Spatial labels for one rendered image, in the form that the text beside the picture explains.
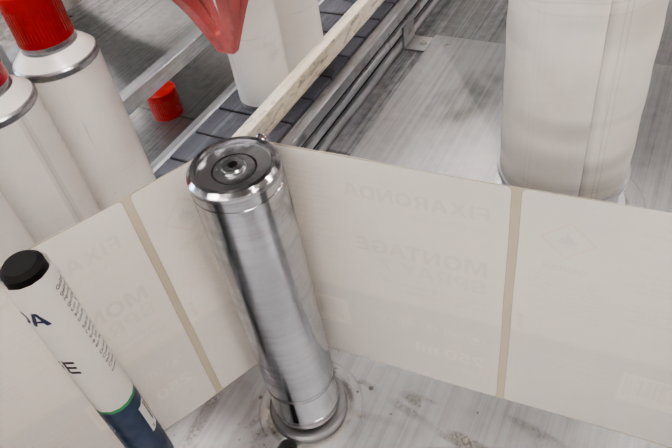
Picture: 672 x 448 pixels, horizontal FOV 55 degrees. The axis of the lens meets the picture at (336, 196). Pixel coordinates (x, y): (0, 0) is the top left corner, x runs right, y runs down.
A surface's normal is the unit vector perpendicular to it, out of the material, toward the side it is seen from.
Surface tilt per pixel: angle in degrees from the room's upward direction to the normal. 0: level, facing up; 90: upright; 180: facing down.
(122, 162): 90
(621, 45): 87
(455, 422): 0
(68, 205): 90
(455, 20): 0
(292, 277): 90
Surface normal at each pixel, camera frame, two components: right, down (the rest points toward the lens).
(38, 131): 0.95, 0.10
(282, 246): 0.69, 0.43
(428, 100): -0.13, -0.72
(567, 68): -0.44, 0.67
